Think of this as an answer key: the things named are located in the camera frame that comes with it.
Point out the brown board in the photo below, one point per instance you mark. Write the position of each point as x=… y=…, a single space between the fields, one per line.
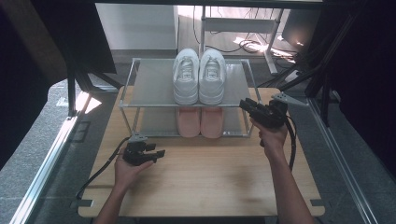
x=37 y=40

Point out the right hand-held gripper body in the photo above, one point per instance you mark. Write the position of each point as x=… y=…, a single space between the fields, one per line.
x=272 y=115

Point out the black metal stand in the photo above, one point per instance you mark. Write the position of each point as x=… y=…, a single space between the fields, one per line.
x=325 y=102
x=71 y=93

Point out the person's right hand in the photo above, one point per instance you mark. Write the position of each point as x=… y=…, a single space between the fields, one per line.
x=272 y=140

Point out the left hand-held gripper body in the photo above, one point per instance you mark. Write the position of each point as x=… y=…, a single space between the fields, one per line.
x=135 y=154

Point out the white cabinet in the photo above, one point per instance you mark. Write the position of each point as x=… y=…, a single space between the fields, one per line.
x=137 y=28

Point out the white lace-up sneaker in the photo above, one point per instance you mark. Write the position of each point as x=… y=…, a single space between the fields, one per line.
x=212 y=84
x=186 y=84

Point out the pink rubber slipper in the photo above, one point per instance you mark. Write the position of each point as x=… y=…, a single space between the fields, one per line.
x=188 y=123
x=212 y=123

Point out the black table bracket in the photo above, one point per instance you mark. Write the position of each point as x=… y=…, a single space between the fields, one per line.
x=317 y=202
x=82 y=203

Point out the dark curtain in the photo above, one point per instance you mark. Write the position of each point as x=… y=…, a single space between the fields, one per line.
x=87 y=37
x=373 y=77

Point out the white power strip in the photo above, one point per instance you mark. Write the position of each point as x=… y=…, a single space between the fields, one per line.
x=292 y=76

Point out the black monitor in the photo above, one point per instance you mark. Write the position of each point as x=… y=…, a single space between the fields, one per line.
x=299 y=28

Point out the aluminium floor rail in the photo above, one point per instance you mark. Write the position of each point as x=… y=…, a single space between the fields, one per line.
x=46 y=169
x=342 y=168

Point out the grey metal shoe rack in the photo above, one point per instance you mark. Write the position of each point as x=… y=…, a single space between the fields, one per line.
x=152 y=84

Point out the person's left hand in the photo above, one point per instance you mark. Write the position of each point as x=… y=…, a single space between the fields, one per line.
x=127 y=175

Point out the white desk frame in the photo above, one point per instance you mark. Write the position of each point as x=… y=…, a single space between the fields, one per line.
x=239 y=25

